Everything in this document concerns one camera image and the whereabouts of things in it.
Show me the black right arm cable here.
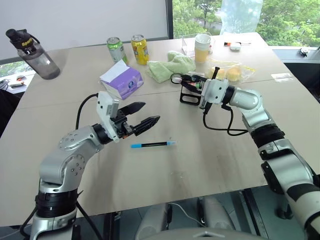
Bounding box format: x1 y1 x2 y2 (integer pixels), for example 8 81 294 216
201 99 249 137

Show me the green drink can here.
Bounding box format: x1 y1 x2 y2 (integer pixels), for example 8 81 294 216
106 36 129 65

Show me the purple white tissue pack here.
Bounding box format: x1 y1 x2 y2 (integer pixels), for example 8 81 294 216
99 59 145 101

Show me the large clear plastic bag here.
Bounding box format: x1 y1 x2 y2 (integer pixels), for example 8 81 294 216
219 0 264 36

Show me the light green towel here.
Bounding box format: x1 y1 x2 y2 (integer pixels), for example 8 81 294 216
145 50 197 84

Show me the white and yellow cup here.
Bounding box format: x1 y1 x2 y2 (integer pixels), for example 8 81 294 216
194 33 213 64

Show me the thin white cable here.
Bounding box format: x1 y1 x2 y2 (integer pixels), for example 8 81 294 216
166 202 204 228

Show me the clear plastic zip bag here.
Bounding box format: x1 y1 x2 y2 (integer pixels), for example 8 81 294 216
204 58 257 85

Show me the grey curved robot body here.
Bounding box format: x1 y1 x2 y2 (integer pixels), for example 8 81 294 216
158 226 255 240

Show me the clear plastic label strip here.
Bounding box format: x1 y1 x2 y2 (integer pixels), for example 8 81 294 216
270 72 294 81

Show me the grey black water bottle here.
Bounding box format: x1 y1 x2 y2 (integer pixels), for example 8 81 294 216
5 28 61 81

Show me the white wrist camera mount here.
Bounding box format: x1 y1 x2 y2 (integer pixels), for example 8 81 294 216
199 78 230 110
96 91 121 144

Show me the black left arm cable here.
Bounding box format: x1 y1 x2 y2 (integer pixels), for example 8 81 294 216
75 93 100 131

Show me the grey rounded shape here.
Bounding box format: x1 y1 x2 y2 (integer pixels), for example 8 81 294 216
201 196 236 231
134 203 174 240

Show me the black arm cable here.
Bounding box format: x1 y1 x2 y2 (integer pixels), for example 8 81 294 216
201 99 249 137
75 93 100 131

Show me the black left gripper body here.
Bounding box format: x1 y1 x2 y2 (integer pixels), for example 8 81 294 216
111 108 136 140

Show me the red and black pen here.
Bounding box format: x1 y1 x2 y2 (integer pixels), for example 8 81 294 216
223 40 252 47

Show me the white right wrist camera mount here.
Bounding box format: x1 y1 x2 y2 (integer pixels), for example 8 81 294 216
199 78 230 110

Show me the yellow bun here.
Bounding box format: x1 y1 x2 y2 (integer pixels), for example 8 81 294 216
208 66 226 80
225 66 243 83

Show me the blue and black pen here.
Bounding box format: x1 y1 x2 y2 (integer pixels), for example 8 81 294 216
130 140 177 149

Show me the black table leg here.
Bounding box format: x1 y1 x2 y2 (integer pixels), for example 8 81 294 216
241 187 270 240

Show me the yellow drink can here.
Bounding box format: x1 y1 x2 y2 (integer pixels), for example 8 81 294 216
130 34 151 66

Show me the small white pink object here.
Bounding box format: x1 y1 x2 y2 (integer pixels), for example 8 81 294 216
170 73 183 85

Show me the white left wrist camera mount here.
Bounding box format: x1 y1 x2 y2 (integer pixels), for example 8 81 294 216
96 91 121 144

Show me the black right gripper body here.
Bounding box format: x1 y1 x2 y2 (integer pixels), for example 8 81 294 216
183 73 208 101

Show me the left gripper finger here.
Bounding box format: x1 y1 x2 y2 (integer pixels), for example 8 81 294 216
131 115 161 137
119 101 147 117

